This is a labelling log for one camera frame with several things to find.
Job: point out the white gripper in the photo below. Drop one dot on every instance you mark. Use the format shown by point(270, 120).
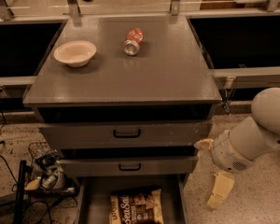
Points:
point(228, 152)

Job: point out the brown sea salt chip bag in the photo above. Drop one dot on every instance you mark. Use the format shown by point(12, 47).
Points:
point(141, 206)

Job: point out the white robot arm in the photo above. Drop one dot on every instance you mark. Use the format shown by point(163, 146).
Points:
point(237, 149)

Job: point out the grey middle drawer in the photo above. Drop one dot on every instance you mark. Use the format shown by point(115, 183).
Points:
point(130, 166)

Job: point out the grey top drawer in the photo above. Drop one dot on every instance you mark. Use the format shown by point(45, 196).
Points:
point(112, 135)

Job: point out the grey drawer cabinet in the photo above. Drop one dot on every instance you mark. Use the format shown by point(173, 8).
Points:
point(167, 81)

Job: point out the grey open bottom drawer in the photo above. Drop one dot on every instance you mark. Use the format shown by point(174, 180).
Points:
point(94, 203)

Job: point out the red soda can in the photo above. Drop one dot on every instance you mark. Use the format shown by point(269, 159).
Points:
point(133, 40)

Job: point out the white paper bowl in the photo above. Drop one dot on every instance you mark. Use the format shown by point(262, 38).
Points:
point(75, 53)

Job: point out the black pole stand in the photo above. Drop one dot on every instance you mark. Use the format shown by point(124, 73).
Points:
point(20, 193)

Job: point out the wire basket with items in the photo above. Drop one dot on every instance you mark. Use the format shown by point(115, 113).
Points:
point(47, 175)

